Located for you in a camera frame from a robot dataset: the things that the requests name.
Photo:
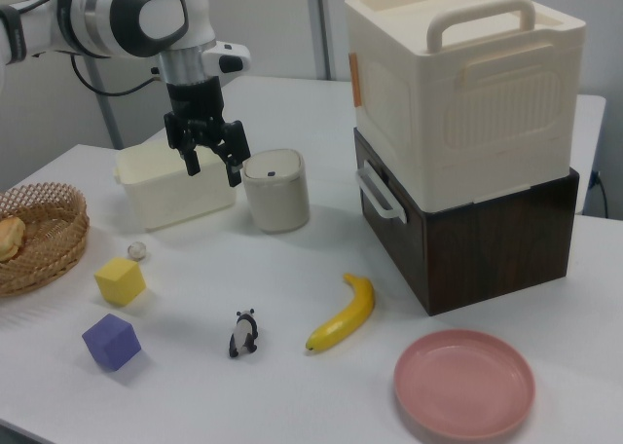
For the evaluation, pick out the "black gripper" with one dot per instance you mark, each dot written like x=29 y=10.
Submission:
x=194 y=104

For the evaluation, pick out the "small cream trash can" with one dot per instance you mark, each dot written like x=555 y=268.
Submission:
x=277 y=191

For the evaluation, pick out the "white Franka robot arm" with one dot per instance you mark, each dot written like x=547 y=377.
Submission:
x=112 y=13

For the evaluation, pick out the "dark wooden drawer box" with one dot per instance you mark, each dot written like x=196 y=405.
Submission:
x=477 y=249

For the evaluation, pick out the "cream rectangular plastic container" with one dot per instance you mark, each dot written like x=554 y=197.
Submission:
x=170 y=188

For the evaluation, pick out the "woven wicker basket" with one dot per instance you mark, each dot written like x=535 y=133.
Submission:
x=46 y=249

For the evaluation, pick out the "pink plate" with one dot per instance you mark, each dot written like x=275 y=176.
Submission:
x=464 y=383

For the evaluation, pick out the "bread roll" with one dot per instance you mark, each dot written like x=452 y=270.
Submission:
x=10 y=237

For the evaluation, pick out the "yellow banana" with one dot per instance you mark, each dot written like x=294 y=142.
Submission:
x=345 y=317

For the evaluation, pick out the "purple cube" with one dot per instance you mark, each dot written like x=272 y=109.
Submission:
x=112 y=343

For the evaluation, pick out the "yellow cube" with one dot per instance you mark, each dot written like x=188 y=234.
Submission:
x=120 y=281

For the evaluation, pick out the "small clear ball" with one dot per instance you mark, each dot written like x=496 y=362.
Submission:
x=136 y=250

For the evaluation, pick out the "panda figurine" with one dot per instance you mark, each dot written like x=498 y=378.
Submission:
x=245 y=333

